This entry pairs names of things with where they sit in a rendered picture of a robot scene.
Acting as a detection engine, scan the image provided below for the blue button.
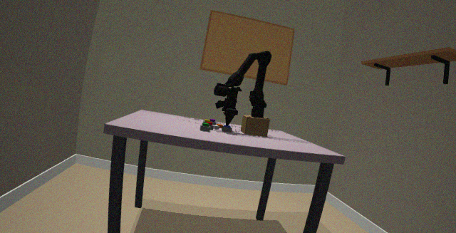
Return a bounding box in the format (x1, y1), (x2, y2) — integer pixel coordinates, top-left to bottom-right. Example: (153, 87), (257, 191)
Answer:
(222, 125), (232, 133)

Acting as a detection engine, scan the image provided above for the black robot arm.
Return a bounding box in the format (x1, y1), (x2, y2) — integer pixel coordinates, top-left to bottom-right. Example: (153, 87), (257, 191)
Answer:
(214, 51), (271, 118)

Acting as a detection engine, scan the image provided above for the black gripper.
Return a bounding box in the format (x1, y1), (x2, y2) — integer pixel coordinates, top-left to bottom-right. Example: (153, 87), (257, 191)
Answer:
(222, 98), (238, 126)

